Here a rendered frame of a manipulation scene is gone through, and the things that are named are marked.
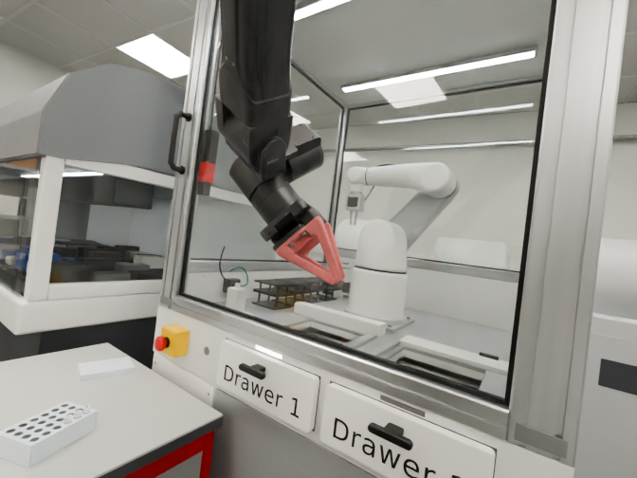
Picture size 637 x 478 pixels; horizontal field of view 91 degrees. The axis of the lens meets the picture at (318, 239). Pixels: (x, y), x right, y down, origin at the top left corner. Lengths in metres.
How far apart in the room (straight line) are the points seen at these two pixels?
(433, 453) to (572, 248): 0.37
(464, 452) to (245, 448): 0.50
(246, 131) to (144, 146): 1.11
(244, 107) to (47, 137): 1.04
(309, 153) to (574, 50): 0.41
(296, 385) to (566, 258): 0.53
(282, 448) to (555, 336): 0.57
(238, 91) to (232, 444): 0.80
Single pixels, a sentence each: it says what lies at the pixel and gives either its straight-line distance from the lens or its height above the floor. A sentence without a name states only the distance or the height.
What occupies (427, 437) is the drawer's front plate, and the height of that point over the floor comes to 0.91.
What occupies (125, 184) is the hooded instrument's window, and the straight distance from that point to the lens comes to 1.42.
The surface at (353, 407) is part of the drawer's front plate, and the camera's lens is 0.66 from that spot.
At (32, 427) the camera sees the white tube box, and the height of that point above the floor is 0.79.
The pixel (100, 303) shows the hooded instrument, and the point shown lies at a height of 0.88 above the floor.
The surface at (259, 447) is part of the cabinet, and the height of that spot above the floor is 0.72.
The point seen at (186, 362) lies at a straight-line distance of 1.02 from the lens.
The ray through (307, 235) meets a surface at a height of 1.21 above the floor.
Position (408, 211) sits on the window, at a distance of 0.61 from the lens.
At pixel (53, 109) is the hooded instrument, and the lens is 1.35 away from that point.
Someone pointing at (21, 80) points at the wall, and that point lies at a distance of 4.89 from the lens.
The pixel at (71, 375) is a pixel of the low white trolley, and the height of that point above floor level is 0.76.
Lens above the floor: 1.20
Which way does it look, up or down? level
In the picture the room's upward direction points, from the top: 7 degrees clockwise
